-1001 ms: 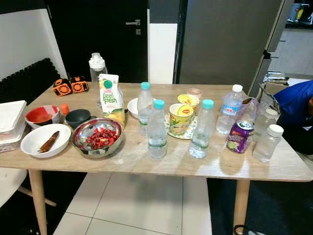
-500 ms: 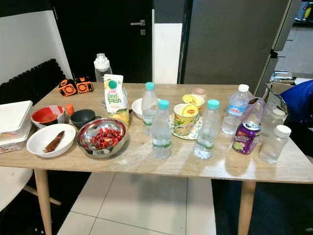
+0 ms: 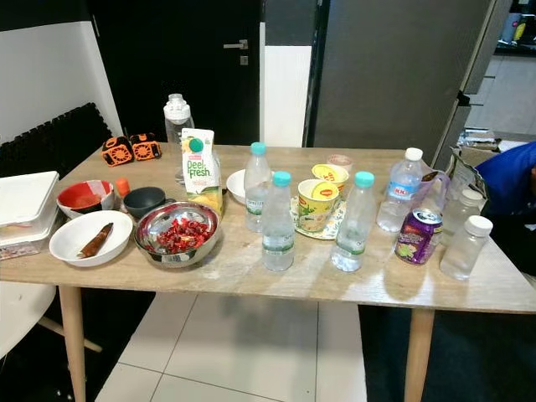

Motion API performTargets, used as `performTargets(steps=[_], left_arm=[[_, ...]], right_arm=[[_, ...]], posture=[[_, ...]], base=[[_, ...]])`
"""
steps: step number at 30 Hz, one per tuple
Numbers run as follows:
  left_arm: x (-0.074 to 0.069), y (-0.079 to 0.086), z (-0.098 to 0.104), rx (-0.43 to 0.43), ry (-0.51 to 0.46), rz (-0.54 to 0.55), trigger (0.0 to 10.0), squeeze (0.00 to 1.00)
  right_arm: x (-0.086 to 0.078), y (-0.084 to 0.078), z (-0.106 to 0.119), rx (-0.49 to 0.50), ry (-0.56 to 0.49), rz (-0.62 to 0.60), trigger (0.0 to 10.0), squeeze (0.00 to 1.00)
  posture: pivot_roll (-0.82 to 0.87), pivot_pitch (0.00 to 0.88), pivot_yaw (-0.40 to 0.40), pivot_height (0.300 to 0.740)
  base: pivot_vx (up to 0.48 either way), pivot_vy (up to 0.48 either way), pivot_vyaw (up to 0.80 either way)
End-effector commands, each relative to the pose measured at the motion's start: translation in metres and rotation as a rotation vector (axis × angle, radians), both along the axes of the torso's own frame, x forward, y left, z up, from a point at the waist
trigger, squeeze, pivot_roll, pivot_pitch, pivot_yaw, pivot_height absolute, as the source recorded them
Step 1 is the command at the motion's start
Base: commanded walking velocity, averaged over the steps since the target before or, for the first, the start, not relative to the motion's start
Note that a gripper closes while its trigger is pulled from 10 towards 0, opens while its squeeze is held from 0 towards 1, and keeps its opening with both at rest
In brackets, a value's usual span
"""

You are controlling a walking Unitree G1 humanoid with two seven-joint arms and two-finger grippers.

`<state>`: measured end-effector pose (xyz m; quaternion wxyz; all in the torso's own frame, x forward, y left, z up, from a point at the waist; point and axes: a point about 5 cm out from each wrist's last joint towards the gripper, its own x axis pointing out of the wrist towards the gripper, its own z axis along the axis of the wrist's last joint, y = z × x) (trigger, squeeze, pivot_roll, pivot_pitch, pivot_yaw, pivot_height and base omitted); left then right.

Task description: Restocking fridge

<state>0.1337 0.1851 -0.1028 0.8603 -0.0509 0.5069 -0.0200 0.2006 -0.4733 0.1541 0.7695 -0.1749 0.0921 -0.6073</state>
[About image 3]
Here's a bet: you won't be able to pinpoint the Peel Fresh juice carton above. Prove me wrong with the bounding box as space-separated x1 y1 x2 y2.
182 128 224 213

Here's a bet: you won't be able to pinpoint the yellow Maggi noodle cup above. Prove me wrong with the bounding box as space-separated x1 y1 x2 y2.
296 178 342 234
310 163 351 190

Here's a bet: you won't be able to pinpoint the orange and black device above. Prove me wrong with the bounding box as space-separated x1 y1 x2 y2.
101 137 133 168
129 132 162 162

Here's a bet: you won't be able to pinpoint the clear shaker bottle white lid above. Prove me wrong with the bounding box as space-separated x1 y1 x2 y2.
163 93 193 181

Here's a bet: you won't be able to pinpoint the white lidded container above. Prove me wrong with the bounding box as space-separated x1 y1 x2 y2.
0 172 61 260

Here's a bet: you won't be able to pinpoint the person in blue shirt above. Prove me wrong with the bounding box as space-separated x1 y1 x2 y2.
475 141 536 277

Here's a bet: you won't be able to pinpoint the wooden table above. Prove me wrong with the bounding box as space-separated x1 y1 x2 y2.
0 144 536 402

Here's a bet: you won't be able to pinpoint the black bowl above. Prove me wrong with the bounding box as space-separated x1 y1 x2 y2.
123 186 167 221

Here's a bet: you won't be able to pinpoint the black door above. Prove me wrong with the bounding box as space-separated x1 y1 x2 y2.
88 0 262 145

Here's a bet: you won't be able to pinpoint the water bottle teal cap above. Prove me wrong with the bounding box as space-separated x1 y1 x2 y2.
244 142 271 233
331 171 375 273
260 171 296 272

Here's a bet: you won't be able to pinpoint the purple drink can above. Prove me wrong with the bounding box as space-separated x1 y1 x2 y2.
394 208 444 265

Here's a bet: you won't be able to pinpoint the grey fridge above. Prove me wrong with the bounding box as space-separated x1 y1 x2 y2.
304 0 516 168

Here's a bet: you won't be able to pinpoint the white plastic chair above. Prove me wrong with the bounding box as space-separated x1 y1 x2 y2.
0 281 103 361

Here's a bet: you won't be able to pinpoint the steel bowl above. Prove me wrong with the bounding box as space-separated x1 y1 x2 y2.
134 201 221 269

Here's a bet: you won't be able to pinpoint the clear bottle white cap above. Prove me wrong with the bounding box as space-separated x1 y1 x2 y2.
440 215 493 281
452 188 485 244

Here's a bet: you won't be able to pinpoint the wide white bowl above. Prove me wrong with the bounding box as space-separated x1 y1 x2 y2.
49 210 133 268

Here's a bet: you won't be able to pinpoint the red and white bowl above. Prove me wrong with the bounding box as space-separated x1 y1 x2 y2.
57 180 112 220

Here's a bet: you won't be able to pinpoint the black acoustic foam panel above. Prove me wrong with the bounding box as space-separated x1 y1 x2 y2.
0 102 122 181

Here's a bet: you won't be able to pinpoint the brown food stick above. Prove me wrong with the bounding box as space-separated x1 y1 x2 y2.
77 223 115 259

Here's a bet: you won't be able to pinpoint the small pink bowl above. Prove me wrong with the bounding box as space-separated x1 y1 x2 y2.
326 154 354 171

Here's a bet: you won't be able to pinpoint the white ceramic bowl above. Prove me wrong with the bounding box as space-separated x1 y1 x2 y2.
225 168 256 208

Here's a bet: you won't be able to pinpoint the silver door handle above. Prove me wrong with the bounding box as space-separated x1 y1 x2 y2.
223 39 250 66

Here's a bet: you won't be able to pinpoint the water bottle white cap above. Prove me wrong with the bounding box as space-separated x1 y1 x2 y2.
377 147 425 234

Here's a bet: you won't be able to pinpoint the black floor mat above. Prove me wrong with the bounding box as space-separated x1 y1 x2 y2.
358 303 536 402

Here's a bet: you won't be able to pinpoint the translucent purple jug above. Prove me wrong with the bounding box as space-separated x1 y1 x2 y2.
410 170 455 216

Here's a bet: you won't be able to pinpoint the red wrapped candies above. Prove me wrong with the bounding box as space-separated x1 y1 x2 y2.
152 218 213 255

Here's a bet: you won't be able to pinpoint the patterned plate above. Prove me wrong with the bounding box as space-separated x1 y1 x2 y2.
291 199 344 241

